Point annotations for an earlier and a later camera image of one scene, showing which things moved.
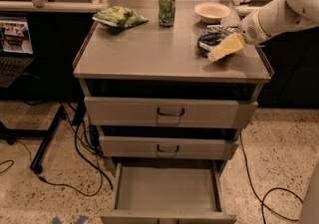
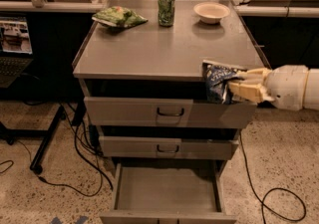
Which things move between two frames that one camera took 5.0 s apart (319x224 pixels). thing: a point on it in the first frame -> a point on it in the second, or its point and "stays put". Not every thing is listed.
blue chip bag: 210,35 -> 217,76
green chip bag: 120,17 stays put
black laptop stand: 10,134 stays put
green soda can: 166,8 stays put
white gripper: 251,30 -> 286,86
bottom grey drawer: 166,193 stays put
